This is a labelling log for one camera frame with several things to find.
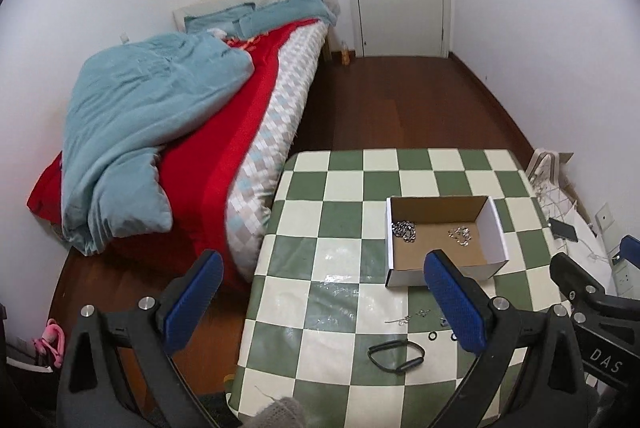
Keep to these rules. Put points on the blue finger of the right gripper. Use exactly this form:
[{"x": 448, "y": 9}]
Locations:
[{"x": 630, "y": 250}]

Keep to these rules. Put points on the teal blue duvet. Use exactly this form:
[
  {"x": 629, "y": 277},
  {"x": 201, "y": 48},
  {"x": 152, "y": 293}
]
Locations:
[{"x": 132, "y": 99}]

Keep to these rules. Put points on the checkered pattern mattress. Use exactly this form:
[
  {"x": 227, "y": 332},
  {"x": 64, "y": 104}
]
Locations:
[{"x": 251, "y": 194}]

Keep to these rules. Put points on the pink object on floor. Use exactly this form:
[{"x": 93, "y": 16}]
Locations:
[{"x": 51, "y": 343}]

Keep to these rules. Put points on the teal pillow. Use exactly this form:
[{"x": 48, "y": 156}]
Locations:
[{"x": 227, "y": 20}]

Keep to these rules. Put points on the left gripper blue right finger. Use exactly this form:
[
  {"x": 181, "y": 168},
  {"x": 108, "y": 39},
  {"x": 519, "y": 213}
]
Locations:
[{"x": 461, "y": 300}]

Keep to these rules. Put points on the small orange bottle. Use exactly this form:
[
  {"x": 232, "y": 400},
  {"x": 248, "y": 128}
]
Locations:
[{"x": 345, "y": 54}]

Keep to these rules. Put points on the black smartphone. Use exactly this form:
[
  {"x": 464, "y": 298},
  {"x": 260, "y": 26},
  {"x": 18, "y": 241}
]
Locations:
[{"x": 563, "y": 230}]

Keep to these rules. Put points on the black smart band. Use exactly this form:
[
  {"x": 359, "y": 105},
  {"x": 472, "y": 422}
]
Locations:
[{"x": 397, "y": 357}]

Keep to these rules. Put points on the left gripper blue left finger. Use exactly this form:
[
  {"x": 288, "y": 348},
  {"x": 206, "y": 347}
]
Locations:
[{"x": 186, "y": 299}]

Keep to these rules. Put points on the red bed sheet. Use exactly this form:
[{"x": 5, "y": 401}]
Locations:
[{"x": 195, "y": 171}]

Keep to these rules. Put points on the white quilted tote bag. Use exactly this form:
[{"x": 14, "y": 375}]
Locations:
[{"x": 545, "y": 173}]

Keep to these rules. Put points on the white cardboard box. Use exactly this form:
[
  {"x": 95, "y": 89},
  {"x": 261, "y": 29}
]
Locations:
[{"x": 467, "y": 228}]

